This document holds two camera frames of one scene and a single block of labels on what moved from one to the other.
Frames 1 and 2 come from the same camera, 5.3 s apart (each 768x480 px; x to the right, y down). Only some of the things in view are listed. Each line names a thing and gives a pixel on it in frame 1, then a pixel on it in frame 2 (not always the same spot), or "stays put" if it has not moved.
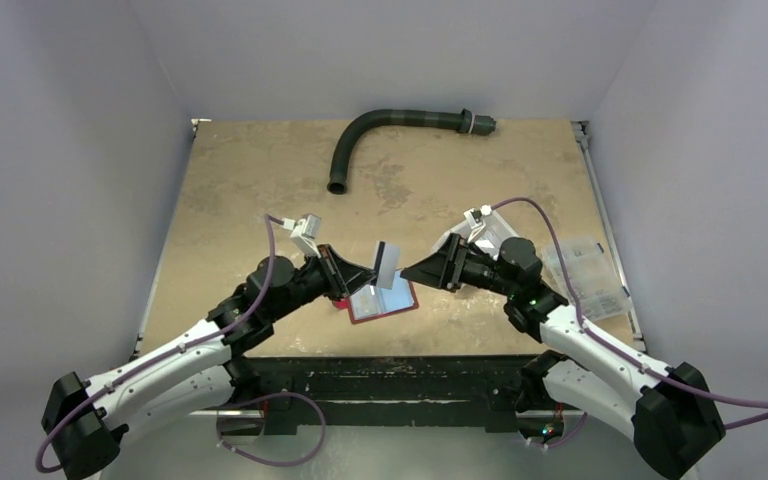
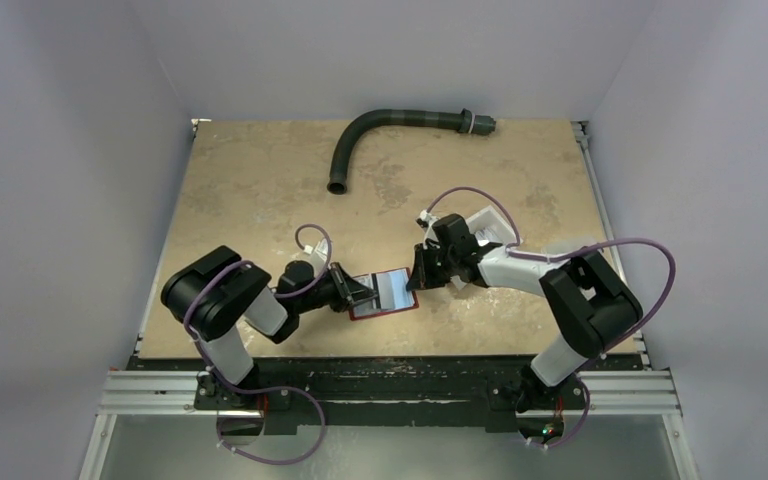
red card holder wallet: [371, 303] stays put
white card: [389, 266] → [392, 290]
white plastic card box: [495, 232] stays put
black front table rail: [278, 388] stays put
